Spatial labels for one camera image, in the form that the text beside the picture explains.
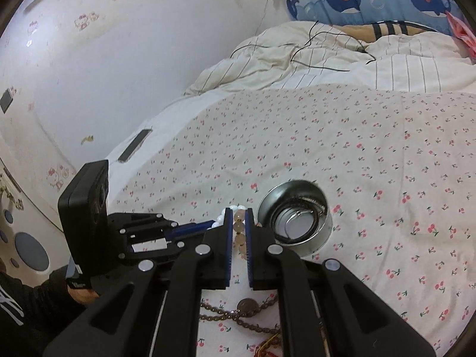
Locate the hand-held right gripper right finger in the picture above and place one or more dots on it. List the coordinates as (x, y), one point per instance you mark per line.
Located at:
(250, 253)

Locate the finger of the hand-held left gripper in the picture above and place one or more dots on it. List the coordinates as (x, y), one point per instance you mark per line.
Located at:
(148, 225)
(163, 254)

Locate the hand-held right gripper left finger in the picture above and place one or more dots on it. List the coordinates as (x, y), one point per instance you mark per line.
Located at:
(228, 253)

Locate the round metal tin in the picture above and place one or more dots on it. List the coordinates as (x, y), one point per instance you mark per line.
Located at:
(316, 241)

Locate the person's left forearm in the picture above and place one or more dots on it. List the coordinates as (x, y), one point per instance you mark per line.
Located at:
(26, 312)

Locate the person's left hand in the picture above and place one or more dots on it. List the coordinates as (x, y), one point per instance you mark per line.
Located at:
(83, 296)

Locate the dark bangle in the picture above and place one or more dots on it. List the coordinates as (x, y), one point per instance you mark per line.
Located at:
(276, 227)

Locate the silver bangle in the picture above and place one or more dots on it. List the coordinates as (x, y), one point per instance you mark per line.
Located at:
(297, 214)

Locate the white cabinet with blue circles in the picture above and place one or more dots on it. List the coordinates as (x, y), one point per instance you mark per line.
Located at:
(29, 253)

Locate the black smartphone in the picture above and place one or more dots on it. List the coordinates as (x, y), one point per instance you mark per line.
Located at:
(134, 145)

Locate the cherry print bed sheet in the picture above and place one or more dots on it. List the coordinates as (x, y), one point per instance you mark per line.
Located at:
(334, 148)

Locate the white striped duvet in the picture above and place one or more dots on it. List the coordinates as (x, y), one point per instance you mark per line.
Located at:
(260, 68)

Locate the beige pillow with black stripes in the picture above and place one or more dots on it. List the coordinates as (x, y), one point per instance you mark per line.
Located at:
(357, 31)

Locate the pink cloth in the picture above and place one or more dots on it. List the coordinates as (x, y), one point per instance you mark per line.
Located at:
(465, 31)

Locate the wall switch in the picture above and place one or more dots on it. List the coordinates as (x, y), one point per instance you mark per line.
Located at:
(6, 100)

